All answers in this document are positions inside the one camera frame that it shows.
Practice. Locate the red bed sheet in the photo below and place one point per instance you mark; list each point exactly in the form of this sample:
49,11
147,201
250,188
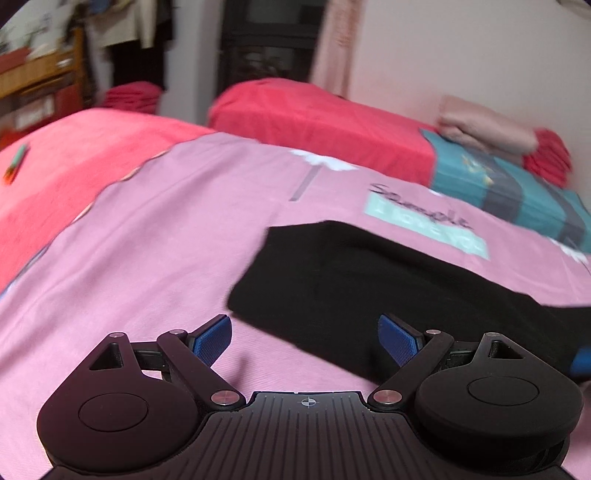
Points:
69,161

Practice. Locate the dark window frame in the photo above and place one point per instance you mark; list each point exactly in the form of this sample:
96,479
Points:
262,39

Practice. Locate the teal grey striped pillow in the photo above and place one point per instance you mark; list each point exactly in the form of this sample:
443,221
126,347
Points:
509,192

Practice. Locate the black knit pants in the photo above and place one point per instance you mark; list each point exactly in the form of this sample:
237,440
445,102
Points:
324,286

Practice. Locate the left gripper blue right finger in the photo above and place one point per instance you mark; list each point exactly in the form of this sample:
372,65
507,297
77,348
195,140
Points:
416,354

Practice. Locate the wooden shelf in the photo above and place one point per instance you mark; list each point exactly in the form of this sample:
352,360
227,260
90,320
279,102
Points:
38,91

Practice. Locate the folded red blanket on bed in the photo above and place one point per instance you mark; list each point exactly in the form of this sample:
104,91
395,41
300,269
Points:
550,160

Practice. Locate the pink printed bed cover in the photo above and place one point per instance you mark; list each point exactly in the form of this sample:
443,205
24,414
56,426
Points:
163,249

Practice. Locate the red folded cloth pile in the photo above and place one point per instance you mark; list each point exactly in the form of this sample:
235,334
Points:
139,97

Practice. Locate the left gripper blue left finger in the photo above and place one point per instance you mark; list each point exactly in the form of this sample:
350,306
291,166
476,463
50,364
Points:
189,358

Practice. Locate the folded beige blanket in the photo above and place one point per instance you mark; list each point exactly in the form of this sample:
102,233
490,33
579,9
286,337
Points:
479,127

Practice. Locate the pink curtain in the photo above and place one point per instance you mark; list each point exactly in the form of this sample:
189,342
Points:
332,65

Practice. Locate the hanging clothes on rack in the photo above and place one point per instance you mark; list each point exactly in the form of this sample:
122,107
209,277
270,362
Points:
134,35

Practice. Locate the colourful pens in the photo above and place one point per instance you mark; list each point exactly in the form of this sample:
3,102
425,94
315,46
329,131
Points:
13,168

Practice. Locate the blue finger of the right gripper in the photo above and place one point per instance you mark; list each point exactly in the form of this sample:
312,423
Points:
581,362

